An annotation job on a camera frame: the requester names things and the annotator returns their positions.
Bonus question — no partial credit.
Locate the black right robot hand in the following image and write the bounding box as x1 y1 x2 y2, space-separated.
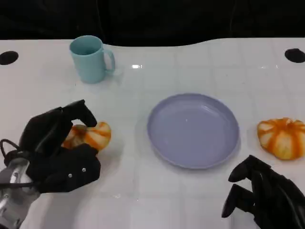
221 155 305 229

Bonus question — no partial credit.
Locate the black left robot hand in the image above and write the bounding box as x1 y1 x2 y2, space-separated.
18 99 102 194

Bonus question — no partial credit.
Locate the pale green mug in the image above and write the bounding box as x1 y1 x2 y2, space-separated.
69 35 116 84

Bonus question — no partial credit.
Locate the lilac plate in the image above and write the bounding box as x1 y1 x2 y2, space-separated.
147 93 240 170

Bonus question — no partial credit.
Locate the black table grommet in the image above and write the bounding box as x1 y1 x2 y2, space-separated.
0 51 19 65
285 48 305 63

